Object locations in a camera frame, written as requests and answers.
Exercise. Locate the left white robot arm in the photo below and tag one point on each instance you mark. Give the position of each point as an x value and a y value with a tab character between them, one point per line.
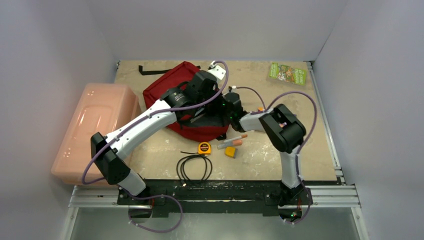
110	151

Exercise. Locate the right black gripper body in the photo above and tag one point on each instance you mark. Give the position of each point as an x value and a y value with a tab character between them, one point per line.
218	108

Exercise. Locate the pink translucent storage box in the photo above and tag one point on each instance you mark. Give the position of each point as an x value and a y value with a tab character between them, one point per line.
103	108

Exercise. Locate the green booklet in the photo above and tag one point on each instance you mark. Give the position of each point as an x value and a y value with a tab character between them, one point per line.
287	74

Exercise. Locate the grey orange highlighter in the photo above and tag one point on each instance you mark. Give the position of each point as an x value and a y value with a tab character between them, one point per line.
233	143

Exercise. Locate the white orange marker pen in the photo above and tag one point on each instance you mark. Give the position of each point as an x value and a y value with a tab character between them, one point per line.
236	138

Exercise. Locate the yellow tape measure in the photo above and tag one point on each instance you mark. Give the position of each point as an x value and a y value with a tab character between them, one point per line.
204	148

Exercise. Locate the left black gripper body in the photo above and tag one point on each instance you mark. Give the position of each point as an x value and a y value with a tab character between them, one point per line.
207	97

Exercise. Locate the yellow grey correction tape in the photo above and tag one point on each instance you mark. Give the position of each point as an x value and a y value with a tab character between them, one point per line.
230	152

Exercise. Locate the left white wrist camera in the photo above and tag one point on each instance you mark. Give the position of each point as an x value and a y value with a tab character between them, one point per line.
217	70

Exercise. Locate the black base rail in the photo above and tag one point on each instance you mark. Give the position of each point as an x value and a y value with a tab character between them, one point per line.
219	197

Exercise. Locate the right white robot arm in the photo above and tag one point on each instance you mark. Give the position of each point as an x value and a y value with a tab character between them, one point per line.
282	127

